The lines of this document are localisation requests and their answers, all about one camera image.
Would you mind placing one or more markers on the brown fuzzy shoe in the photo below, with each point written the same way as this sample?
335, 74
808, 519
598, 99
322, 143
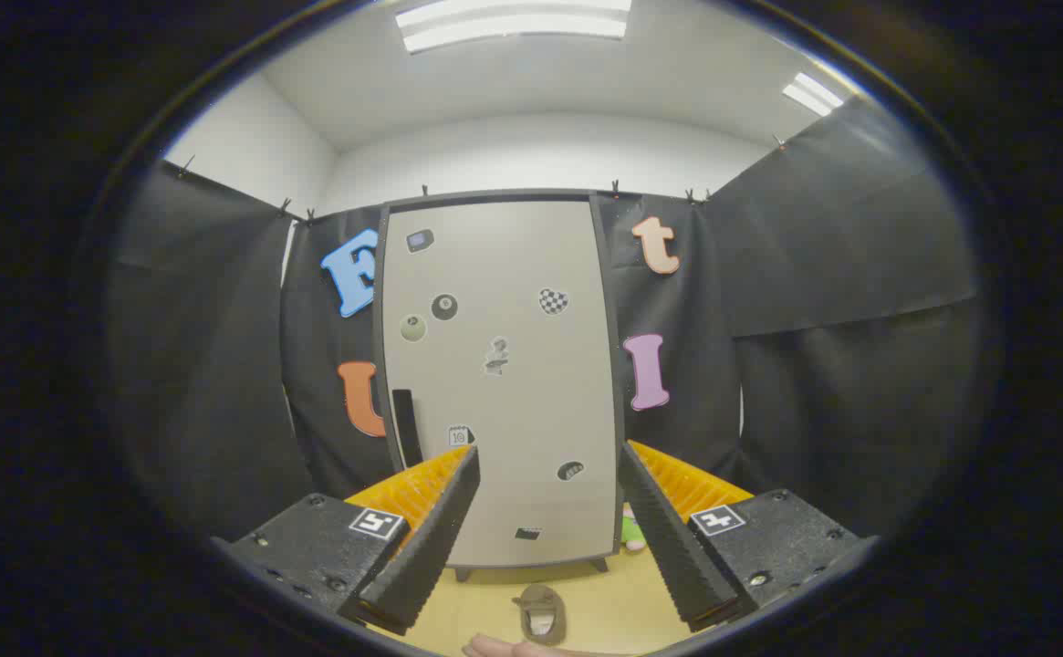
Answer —
540, 602

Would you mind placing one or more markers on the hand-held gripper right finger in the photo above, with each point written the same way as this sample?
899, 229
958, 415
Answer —
668, 547

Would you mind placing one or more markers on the large ceiling light panel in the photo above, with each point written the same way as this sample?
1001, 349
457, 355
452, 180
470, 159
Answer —
513, 27

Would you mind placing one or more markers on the grey shoe cabinet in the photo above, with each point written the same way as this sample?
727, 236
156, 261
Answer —
495, 194

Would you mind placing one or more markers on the grey shoe cabinet door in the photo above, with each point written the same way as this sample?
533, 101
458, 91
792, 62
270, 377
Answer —
513, 411

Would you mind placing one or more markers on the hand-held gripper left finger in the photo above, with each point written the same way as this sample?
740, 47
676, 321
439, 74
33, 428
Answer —
431, 547

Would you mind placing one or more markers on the small ceiling light panel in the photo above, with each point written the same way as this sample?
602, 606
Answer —
812, 93

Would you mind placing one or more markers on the green and pink plush toy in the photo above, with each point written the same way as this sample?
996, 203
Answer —
631, 531

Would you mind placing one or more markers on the black backdrop cloth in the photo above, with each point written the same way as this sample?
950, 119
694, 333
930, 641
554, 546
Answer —
203, 365

